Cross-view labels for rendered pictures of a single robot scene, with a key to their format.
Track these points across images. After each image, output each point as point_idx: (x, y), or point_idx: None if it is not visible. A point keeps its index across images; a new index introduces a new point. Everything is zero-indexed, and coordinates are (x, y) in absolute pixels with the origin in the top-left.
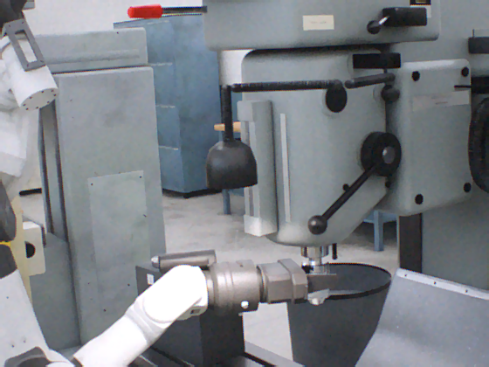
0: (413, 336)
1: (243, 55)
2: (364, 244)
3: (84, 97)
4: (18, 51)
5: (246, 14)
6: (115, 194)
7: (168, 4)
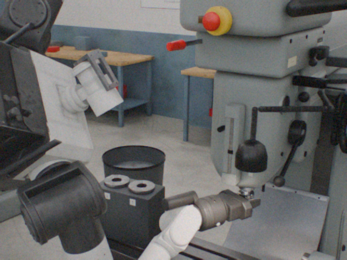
0: (262, 217)
1: None
2: (111, 122)
3: None
4: (101, 76)
5: (242, 51)
6: None
7: None
